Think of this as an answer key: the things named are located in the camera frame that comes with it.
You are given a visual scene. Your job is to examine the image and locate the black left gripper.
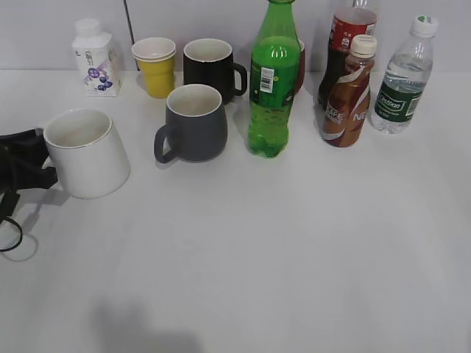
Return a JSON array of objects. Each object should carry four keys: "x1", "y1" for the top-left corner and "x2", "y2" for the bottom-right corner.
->
[{"x1": 1, "y1": 128, "x2": 58, "y2": 194}]

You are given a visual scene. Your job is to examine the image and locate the white ceramic mug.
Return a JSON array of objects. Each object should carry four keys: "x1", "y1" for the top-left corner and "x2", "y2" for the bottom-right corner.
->
[{"x1": 43, "y1": 108, "x2": 131, "y2": 199}]

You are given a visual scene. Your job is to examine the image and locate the green plastic soda bottle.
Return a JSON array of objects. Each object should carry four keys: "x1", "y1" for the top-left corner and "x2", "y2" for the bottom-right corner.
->
[{"x1": 248, "y1": 1, "x2": 301, "y2": 158}]

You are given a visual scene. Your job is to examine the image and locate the yellow paper cup stack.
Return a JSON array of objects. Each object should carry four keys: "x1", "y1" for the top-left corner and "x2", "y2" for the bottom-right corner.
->
[{"x1": 131, "y1": 38, "x2": 176, "y2": 99}]

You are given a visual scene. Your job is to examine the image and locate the white blueberry yogurt bottle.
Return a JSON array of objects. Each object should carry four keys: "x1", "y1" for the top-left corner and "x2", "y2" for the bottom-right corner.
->
[{"x1": 71, "y1": 18, "x2": 121, "y2": 97}]

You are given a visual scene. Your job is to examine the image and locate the grey ceramic mug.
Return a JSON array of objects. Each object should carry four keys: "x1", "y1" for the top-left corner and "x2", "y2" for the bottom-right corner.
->
[{"x1": 154, "y1": 84, "x2": 227, "y2": 163}]

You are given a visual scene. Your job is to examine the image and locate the black ceramic mug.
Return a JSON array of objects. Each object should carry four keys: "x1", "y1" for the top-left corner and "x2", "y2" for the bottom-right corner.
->
[{"x1": 183, "y1": 38, "x2": 248, "y2": 104}]

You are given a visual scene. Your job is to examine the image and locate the dark red ceramic mug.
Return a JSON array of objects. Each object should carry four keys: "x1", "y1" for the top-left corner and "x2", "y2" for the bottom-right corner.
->
[{"x1": 294, "y1": 39, "x2": 305, "y2": 94}]

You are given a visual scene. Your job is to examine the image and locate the brown coffee drink bottle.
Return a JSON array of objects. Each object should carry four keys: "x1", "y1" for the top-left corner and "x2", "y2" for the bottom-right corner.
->
[{"x1": 322, "y1": 35, "x2": 377, "y2": 148}]

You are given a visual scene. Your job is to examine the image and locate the red label cola bottle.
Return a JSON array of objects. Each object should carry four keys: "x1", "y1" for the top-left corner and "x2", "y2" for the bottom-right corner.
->
[{"x1": 318, "y1": 1, "x2": 378, "y2": 110}]

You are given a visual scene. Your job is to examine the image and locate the clear water bottle green label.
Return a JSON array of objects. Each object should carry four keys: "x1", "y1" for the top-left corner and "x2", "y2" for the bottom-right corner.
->
[{"x1": 371, "y1": 15, "x2": 439, "y2": 135}]

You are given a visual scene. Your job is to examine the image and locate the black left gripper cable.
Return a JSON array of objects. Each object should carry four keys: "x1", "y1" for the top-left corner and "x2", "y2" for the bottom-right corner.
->
[{"x1": 0, "y1": 145, "x2": 24, "y2": 253}]

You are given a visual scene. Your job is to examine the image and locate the black wall cable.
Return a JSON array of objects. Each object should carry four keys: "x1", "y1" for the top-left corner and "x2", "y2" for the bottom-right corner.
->
[{"x1": 124, "y1": 0, "x2": 141, "y2": 73}]

